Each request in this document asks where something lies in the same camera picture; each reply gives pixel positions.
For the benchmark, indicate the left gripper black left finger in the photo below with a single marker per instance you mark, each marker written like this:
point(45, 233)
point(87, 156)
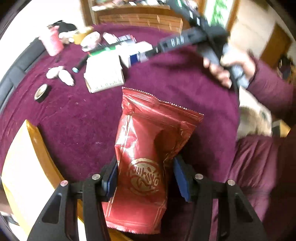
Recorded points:
point(59, 218)

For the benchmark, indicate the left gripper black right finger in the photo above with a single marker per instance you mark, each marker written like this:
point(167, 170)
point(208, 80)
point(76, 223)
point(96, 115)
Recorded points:
point(237, 220)

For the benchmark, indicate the person's right hand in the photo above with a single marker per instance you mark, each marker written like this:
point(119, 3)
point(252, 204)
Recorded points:
point(230, 59)

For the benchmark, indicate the maroon bed blanket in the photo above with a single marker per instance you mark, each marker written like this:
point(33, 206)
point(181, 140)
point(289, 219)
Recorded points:
point(79, 129)

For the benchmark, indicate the yellow tape roll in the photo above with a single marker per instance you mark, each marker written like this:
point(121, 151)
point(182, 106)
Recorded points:
point(80, 34)

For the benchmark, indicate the yellow storage tray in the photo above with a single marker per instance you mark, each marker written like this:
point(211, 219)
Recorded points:
point(30, 177)

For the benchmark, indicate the pink plush toy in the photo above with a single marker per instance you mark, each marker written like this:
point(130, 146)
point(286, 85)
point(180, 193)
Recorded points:
point(53, 72)
point(66, 77)

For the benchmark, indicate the black marker blue cap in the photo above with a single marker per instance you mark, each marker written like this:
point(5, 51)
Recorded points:
point(81, 64)

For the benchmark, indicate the red snack bag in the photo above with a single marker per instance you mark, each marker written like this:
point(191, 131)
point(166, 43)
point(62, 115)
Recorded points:
point(151, 132)

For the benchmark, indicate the black bag on sofa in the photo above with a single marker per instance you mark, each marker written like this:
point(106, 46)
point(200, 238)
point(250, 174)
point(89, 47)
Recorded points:
point(63, 26)

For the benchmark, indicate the maroon sleeve right forearm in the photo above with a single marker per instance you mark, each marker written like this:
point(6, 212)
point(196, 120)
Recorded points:
point(274, 93)

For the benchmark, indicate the clear box of clips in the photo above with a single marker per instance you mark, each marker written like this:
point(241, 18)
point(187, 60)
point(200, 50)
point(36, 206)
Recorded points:
point(90, 41)

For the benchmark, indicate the blue white box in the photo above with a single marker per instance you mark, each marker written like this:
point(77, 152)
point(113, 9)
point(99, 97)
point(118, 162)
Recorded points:
point(131, 53)

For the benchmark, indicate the black leather sofa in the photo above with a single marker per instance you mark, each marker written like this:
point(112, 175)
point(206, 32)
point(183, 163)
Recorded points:
point(26, 61)

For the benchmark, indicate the black tape roll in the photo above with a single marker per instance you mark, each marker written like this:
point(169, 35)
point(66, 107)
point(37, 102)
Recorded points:
point(42, 92)

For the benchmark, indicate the wooden brick-pattern cabinet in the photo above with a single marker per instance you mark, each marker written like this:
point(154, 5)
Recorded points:
point(172, 16)

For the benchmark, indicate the white notebook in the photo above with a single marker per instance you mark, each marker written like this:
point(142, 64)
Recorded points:
point(103, 72)

